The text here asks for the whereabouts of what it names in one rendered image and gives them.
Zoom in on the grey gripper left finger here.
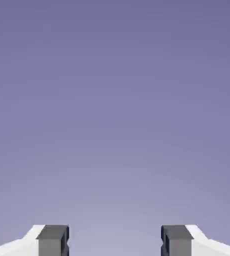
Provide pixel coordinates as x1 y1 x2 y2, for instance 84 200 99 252
0 224 70 256

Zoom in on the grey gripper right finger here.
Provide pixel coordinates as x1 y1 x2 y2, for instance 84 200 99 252
160 224 230 256

